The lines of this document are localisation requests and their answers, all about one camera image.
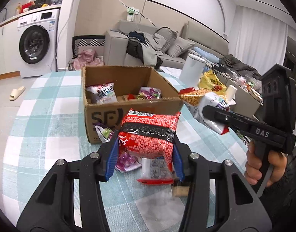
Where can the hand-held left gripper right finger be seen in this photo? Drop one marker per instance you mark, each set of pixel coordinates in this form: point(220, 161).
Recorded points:
point(178, 164)

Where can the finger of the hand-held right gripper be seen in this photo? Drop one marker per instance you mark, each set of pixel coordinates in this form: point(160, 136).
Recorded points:
point(225, 118)

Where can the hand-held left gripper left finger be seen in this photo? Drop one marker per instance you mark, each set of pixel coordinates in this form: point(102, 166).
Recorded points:
point(112, 159)

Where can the white purple snack packet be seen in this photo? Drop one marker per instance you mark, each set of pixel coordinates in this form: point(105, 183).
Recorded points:
point(212, 100)

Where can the white red snack packet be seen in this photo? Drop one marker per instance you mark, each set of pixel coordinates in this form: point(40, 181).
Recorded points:
point(155, 171)

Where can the red noodle packet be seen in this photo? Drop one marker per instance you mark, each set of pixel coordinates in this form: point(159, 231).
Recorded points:
point(148, 135)

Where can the brown cardboard box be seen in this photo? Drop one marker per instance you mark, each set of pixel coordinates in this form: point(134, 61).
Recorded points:
point(97, 112)

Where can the white pink snack packet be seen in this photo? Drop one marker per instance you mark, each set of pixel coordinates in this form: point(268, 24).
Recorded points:
point(102, 94)

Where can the person's right forearm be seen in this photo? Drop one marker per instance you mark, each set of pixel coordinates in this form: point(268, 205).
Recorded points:
point(290, 186)

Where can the person's right hand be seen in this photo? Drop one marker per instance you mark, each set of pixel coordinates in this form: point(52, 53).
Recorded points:
point(277, 164)

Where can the grey low cabinet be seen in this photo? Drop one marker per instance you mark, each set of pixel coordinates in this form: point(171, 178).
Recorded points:
point(247, 106)

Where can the white paper cup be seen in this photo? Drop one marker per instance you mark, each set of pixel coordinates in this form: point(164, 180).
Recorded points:
point(231, 93)

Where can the yellow plastic bag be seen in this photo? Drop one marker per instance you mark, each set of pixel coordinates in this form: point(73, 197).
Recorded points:
point(212, 81)

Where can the dark clothing pile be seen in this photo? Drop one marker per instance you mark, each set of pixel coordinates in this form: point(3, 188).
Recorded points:
point(237, 65)

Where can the white cylindrical appliance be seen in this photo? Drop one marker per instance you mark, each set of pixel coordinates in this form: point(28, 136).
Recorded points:
point(192, 70)

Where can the light blue cloth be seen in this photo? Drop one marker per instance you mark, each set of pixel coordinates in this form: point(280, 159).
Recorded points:
point(206, 54)

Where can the white curtain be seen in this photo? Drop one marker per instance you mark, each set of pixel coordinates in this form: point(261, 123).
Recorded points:
point(259, 38)

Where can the teal checked tablecloth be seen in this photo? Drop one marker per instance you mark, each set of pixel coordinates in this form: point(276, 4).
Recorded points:
point(53, 116)

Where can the grey cushion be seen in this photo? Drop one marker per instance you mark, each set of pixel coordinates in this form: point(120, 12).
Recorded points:
point(181, 47)
point(166, 37)

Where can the grey jacket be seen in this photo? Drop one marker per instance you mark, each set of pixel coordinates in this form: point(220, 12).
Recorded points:
point(151, 50)

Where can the pink cloth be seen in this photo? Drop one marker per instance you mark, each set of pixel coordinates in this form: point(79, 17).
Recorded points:
point(87, 58)

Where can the grey sofa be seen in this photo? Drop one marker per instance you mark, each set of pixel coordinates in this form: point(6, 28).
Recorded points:
point(114, 50)

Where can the black clothing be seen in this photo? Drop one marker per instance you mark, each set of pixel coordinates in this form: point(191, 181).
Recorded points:
point(133, 47)

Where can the beige slipper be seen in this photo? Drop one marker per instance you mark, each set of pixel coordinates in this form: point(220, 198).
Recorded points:
point(17, 93)

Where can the white washing machine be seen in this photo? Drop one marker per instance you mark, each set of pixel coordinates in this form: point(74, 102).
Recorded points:
point(50, 60)

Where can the black white patterned basket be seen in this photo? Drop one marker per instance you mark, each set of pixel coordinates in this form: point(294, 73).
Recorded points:
point(90, 43)

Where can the white counter cabinet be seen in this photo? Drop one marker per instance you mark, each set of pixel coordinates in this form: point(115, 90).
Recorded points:
point(5, 53)

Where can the black cooker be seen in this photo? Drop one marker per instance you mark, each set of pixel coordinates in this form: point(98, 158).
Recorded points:
point(44, 0)

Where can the red box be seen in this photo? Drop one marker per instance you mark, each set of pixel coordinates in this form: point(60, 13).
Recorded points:
point(27, 7)

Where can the yellow bottle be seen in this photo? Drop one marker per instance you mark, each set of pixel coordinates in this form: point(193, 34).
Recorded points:
point(17, 9)

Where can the curved metal faucet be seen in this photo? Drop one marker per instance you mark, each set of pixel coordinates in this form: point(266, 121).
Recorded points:
point(4, 13)

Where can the green white wall controller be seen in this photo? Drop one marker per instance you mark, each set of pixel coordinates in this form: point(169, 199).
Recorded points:
point(131, 15)

